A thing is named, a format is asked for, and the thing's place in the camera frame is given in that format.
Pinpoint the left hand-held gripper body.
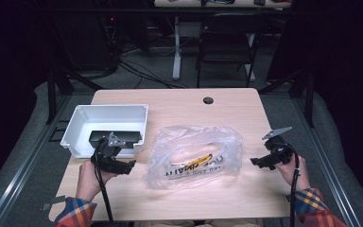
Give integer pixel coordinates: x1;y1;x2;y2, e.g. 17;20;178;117
90;131;128;174

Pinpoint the person's left hand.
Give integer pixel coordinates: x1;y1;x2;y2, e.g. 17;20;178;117
75;159;118;202

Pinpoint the person's right hand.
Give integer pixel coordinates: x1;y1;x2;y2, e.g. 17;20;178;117
274;154;312;193

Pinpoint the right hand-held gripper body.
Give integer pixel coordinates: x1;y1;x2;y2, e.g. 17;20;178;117
261;126;296;166

